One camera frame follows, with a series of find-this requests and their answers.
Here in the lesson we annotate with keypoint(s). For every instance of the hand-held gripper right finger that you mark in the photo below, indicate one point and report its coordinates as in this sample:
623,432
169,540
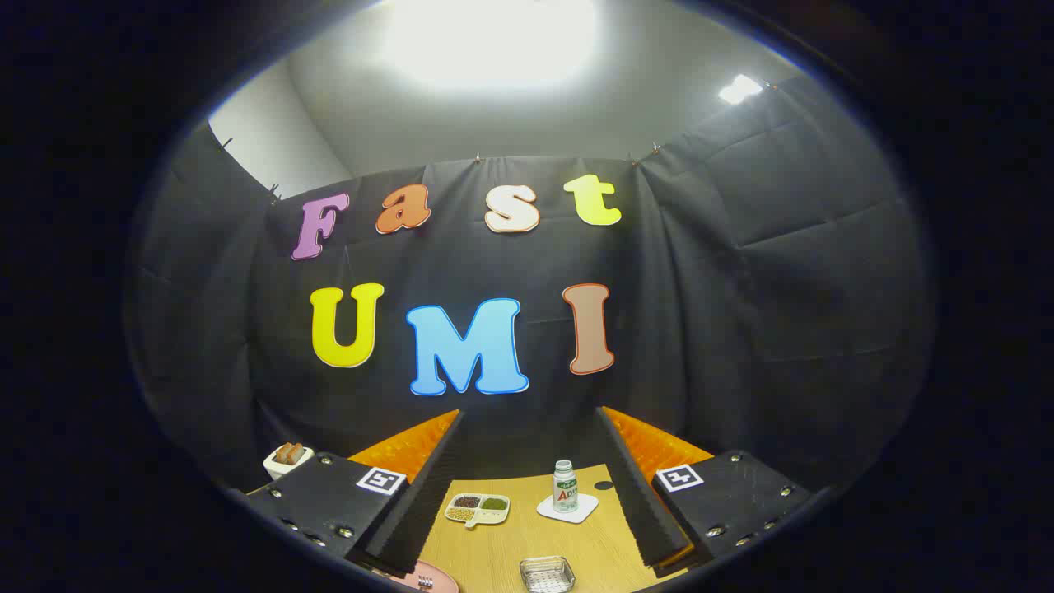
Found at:
638,494

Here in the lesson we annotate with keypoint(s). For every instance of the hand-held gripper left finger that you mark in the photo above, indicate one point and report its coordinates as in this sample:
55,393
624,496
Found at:
428,494

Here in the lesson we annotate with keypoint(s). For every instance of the white divided dish with beans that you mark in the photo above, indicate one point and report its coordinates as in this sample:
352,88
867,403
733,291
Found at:
478,509

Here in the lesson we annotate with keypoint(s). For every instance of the white square coaster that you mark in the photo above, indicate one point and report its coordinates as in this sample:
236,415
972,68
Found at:
585,511

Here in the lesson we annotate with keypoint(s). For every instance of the white drink bottle green cap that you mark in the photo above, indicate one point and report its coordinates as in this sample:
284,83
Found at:
565,490

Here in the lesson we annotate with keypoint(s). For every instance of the pink round plate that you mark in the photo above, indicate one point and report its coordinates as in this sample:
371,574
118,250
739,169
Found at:
440,581

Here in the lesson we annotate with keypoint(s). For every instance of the toast bread slice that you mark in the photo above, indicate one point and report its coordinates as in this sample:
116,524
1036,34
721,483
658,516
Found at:
288,452

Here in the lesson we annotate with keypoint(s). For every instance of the white toaster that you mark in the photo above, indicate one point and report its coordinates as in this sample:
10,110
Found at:
284,468

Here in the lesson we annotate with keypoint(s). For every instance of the small ceiling light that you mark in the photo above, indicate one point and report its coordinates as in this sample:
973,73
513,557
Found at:
739,89

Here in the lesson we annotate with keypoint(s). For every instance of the large ceiling light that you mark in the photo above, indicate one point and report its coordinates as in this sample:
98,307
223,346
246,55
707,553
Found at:
490,37

